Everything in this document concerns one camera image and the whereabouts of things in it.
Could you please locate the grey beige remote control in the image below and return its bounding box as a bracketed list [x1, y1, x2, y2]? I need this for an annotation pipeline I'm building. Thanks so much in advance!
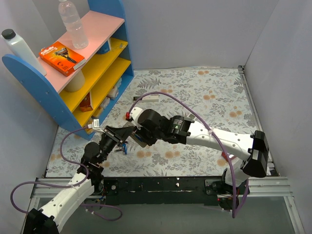
[123, 122, 147, 148]

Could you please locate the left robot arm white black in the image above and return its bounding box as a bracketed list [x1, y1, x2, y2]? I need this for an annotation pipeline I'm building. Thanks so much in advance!
[23, 126, 136, 234]

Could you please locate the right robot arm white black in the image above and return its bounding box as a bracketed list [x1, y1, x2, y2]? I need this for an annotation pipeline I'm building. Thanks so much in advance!
[129, 107, 269, 194]

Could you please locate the pile of blue batteries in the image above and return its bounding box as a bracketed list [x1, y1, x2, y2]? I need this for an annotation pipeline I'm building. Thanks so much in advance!
[115, 143, 128, 155]

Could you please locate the white slim remote black end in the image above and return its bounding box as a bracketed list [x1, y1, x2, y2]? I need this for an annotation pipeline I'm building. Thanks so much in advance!
[133, 95, 159, 102]

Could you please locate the yellow sponge pack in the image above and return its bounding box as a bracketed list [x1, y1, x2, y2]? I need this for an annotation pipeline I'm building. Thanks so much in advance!
[92, 106, 104, 118]

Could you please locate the orange box on shelf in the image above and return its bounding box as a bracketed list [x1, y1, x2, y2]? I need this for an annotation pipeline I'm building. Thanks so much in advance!
[79, 92, 94, 112]

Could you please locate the blue pink yellow shelf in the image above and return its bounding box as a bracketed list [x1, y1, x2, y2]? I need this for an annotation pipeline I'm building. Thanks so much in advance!
[2, 0, 134, 140]

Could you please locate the beige cylinder container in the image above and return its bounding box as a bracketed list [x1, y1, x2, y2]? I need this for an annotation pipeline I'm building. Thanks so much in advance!
[64, 70, 85, 92]

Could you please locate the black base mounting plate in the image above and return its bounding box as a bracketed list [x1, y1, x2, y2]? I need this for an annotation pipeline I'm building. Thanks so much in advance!
[102, 176, 251, 207]

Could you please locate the floral patterned table mat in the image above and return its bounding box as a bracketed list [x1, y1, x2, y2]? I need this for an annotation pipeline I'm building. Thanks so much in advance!
[46, 68, 272, 177]

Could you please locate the red silver battery box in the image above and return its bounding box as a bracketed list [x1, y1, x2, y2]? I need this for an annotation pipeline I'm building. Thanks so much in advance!
[221, 152, 236, 162]

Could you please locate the orange Gillette razor box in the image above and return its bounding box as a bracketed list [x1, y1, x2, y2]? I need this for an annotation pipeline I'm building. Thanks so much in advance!
[39, 41, 86, 77]

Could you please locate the clear plastic water bottle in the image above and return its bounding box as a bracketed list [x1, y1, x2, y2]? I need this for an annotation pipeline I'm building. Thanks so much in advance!
[58, 0, 89, 49]

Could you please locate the white bottle black cap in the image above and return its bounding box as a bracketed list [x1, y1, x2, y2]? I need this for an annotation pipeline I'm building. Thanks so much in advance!
[1, 29, 47, 76]

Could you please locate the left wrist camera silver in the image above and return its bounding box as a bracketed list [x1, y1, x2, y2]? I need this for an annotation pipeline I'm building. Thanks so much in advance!
[87, 118, 104, 133]

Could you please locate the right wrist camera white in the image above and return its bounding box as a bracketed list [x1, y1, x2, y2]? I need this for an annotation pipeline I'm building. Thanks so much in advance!
[126, 107, 143, 130]

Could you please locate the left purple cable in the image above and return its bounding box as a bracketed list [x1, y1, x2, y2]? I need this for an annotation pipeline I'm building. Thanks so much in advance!
[10, 125, 122, 221]

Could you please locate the purple cable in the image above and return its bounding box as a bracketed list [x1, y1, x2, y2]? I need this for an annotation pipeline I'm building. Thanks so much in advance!
[130, 91, 251, 219]
[10, 125, 122, 221]

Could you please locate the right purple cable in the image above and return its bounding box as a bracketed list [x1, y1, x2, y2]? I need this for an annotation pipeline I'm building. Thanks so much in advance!
[130, 91, 251, 219]

